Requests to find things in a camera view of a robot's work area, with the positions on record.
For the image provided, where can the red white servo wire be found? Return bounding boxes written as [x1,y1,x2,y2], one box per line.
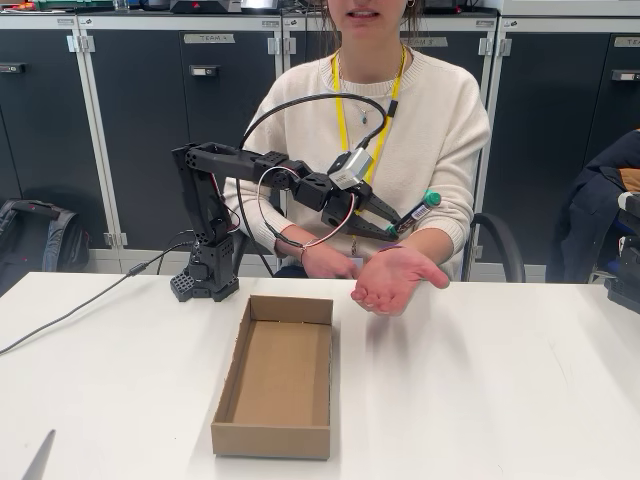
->
[256,166,357,250]

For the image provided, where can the grey black backpack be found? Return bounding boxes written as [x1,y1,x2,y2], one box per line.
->
[0,198,92,297]

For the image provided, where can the green flat item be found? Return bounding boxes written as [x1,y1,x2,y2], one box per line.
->
[34,0,115,12]

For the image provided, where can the black robot equipment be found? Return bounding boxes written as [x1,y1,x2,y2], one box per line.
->
[603,191,640,316]

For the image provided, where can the grey flat pointed object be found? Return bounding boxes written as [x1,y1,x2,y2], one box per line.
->
[19,428,58,480]

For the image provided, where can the person in cream sweater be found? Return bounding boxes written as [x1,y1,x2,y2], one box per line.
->
[222,0,494,281]

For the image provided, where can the dark jacket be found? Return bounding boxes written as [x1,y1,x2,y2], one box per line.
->
[546,128,640,284]

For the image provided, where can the black box with red stripe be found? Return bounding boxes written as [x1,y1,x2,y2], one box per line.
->
[169,0,242,15]

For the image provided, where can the black device with red mark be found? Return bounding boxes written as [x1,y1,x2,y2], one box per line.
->
[422,0,464,16]

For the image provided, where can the yellow lanyard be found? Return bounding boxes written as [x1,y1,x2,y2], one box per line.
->
[332,44,407,257]

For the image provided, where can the green black marker pen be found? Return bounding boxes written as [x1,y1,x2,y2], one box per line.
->
[387,191,443,237]

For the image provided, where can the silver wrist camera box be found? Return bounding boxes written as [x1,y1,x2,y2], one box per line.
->
[327,148,376,191]

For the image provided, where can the thin necklace with pendant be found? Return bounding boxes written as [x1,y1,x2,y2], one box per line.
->
[339,52,401,126]

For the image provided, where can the person's left forearm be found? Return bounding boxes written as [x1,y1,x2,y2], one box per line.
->
[394,199,476,266]

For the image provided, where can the open cardboard box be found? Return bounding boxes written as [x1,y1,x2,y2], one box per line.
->
[209,294,335,461]

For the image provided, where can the grey power cable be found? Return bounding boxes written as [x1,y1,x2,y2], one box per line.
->
[0,242,197,357]

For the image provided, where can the black camera cable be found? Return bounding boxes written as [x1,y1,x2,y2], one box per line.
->
[235,92,392,279]

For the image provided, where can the person's left hand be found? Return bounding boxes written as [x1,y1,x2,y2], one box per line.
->
[349,247,451,318]

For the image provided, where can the person's right hand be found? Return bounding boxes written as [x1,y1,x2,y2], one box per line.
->
[299,243,362,280]

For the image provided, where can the person's right forearm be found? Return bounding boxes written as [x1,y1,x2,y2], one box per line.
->
[222,177,312,271]

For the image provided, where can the black office chair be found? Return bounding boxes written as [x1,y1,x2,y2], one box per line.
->
[232,189,527,284]

